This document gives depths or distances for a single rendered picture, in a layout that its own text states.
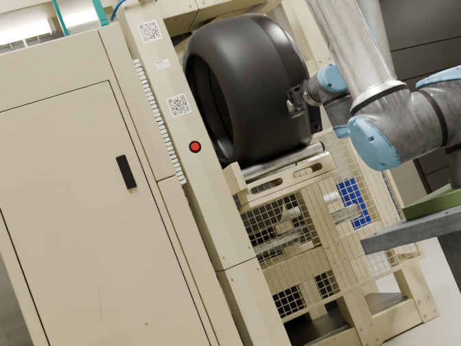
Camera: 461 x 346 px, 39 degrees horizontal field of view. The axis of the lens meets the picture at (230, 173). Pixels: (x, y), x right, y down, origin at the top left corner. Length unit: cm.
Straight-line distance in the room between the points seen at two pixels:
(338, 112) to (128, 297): 86
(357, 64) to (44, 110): 73
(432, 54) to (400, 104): 882
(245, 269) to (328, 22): 99
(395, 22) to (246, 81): 792
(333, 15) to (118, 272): 80
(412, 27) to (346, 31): 868
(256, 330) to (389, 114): 103
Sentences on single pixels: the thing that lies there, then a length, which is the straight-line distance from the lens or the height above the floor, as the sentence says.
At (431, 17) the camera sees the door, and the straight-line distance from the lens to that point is 1077.
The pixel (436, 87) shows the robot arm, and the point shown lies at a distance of 161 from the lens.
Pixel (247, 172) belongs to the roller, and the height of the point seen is 90.
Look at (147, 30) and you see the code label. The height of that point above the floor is 152.
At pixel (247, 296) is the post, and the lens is 227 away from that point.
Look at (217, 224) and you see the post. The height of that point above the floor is 78.
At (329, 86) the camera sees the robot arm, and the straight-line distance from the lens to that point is 189.
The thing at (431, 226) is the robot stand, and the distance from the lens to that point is 150.
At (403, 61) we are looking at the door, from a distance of 976.
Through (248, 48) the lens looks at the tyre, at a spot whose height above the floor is 129.
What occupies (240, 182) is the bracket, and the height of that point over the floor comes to 88.
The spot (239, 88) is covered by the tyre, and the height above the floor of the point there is 117.
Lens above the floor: 75
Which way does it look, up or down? 5 degrees up
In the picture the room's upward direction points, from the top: 22 degrees counter-clockwise
